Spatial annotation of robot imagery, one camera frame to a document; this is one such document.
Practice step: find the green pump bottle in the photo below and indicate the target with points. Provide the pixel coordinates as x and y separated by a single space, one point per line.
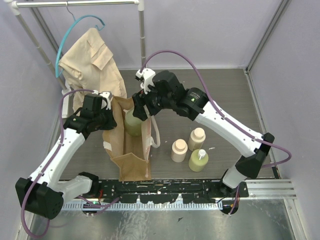
132 124
198 160

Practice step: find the white cable tray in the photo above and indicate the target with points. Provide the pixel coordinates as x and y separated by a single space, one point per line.
178 205

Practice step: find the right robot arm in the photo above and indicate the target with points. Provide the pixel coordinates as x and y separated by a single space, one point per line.
253 146

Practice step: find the white clothes rack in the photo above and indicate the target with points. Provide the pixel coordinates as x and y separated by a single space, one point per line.
15 7

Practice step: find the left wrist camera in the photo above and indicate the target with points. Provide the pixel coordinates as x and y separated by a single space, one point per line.
107 97

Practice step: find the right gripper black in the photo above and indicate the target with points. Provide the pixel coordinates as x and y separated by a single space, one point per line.
138 99

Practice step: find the teal clothes hanger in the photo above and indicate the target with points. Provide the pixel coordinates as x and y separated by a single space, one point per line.
65 42

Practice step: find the beige bottle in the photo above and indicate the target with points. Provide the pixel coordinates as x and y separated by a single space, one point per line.
196 139
178 150

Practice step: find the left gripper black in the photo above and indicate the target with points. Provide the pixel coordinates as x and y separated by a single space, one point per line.
107 121

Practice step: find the brown canvas bag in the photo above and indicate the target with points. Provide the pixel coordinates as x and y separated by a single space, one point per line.
131 154

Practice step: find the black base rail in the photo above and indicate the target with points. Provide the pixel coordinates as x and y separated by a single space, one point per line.
162 191

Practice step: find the beige shirt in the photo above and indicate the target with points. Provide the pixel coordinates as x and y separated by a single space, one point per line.
89 64

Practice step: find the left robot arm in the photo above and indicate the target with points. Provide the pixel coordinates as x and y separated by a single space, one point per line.
43 194

